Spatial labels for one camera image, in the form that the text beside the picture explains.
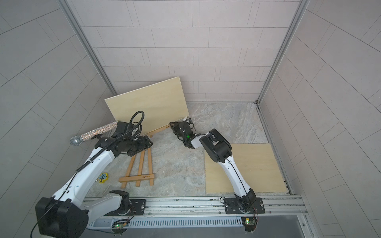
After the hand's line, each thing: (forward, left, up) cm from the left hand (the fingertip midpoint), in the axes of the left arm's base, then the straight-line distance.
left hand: (151, 143), depth 80 cm
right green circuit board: (-34, -50, -13) cm, 62 cm away
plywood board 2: (-7, -60, -12) cm, 61 cm away
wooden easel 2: (-14, 0, -10) cm, 17 cm away
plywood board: (+20, -4, +10) cm, 23 cm away
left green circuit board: (-35, +8, -9) cm, 37 cm away
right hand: (+21, -7, -10) cm, 24 cm away
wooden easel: (+12, +4, -8) cm, 15 cm away
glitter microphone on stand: (-5, +31, +11) cm, 33 cm away
